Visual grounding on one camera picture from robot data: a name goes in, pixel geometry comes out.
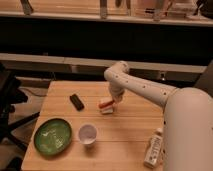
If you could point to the white paper cup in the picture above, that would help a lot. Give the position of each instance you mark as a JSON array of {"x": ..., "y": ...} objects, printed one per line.
[{"x": 87, "y": 134}]

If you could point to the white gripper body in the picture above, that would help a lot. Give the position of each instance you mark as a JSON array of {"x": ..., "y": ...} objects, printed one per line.
[{"x": 117, "y": 94}]

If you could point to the black office chair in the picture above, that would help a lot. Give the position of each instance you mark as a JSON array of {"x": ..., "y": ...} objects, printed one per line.
[{"x": 10, "y": 94}]

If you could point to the black rectangular block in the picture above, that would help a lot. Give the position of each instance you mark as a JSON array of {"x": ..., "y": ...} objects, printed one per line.
[{"x": 76, "y": 102}]

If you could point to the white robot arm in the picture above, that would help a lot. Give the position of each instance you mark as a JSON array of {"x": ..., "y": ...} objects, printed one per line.
[{"x": 187, "y": 118}]

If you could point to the white plastic bottle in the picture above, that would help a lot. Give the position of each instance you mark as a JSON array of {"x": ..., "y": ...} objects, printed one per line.
[{"x": 154, "y": 149}]

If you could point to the long workbench shelf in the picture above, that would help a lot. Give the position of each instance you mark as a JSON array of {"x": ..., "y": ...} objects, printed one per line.
[{"x": 159, "y": 71}]

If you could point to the green plate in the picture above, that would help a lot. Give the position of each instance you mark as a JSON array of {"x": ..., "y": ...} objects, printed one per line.
[{"x": 52, "y": 137}]

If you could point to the wooden table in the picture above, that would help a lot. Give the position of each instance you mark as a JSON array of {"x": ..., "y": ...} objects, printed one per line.
[{"x": 122, "y": 136}]

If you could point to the white sponge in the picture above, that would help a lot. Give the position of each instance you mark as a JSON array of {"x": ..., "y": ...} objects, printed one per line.
[{"x": 107, "y": 110}]

